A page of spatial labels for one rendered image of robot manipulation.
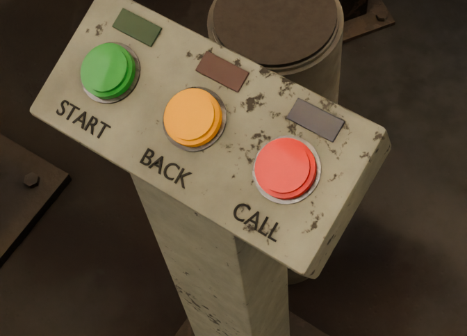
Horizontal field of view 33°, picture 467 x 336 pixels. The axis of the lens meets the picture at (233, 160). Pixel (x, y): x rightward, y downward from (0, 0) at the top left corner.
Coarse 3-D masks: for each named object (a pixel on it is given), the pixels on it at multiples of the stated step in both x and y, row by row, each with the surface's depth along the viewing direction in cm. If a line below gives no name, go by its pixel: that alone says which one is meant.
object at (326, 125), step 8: (296, 104) 53; (304, 104) 52; (296, 112) 52; (304, 112) 52; (312, 112) 52; (320, 112) 52; (296, 120) 52; (304, 120) 52; (312, 120) 52; (320, 120) 52; (328, 120) 52; (336, 120) 52; (312, 128) 52; (320, 128) 52; (328, 128) 52; (336, 128) 52; (328, 136) 52
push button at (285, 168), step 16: (272, 144) 52; (288, 144) 51; (256, 160) 52; (272, 160) 51; (288, 160) 51; (304, 160) 51; (256, 176) 52; (272, 176) 51; (288, 176) 51; (304, 176) 50; (272, 192) 51; (288, 192) 51; (304, 192) 51
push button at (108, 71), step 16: (96, 48) 57; (112, 48) 56; (96, 64) 56; (112, 64) 56; (128, 64) 56; (96, 80) 56; (112, 80) 56; (128, 80) 56; (96, 96) 56; (112, 96) 56
